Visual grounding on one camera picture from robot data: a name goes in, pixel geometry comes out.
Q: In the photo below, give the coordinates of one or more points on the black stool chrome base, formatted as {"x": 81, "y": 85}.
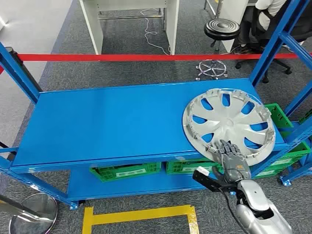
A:
{"x": 221, "y": 29}

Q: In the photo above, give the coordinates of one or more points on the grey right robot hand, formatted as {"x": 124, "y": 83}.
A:
{"x": 233, "y": 164}

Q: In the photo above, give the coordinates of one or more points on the red barrier belt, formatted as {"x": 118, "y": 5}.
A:
{"x": 122, "y": 57}

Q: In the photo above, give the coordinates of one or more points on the blue metal shelf rack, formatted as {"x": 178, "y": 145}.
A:
{"x": 109, "y": 119}

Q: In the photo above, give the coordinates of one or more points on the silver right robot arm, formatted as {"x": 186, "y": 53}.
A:
{"x": 253, "y": 193}

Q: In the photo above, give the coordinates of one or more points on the green plastic crate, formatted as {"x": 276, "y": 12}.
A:
{"x": 280, "y": 116}
{"x": 185, "y": 166}
{"x": 306, "y": 117}
{"x": 126, "y": 172}

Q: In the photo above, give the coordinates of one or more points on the grey plastic wheel hubcap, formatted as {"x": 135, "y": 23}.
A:
{"x": 227, "y": 124}

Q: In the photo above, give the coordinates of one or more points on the person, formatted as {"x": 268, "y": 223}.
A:
{"x": 265, "y": 6}

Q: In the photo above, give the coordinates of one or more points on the black office chair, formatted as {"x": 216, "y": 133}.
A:
{"x": 282, "y": 65}

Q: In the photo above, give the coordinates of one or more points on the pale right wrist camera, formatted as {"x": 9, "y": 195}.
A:
{"x": 202, "y": 171}

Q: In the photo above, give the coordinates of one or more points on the yellow floor tape square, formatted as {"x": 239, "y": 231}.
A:
{"x": 136, "y": 215}

